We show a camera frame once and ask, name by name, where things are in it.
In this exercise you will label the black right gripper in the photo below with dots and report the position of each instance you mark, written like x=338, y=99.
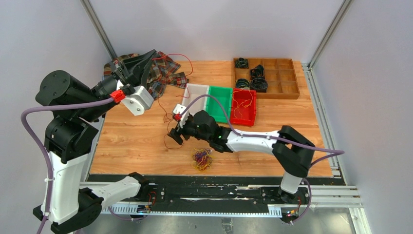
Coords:
x=177, y=135

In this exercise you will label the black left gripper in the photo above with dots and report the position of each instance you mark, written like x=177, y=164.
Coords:
x=129, y=72

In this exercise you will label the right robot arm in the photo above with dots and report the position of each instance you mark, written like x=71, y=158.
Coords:
x=292, y=150

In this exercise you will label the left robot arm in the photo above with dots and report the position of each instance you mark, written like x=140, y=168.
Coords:
x=69, y=140

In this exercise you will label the plaid flannel shirt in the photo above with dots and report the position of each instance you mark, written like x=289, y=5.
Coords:
x=163, y=72

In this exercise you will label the white plastic bin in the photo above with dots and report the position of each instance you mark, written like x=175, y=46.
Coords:
x=192, y=91

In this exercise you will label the green plastic bin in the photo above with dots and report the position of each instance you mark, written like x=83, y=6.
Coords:
x=216, y=110

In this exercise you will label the red plastic bin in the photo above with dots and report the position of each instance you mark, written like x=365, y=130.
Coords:
x=243, y=107

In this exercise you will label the wooden compartment tray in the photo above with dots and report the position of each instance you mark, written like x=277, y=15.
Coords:
x=271, y=78

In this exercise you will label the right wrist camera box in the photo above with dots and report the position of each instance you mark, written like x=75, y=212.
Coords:
x=181, y=115

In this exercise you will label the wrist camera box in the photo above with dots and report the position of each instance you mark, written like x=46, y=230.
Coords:
x=181, y=115
x=139, y=101

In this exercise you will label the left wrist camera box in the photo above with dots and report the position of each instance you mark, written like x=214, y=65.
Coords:
x=139, y=101

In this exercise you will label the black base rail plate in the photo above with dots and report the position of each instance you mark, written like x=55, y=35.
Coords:
x=218, y=194

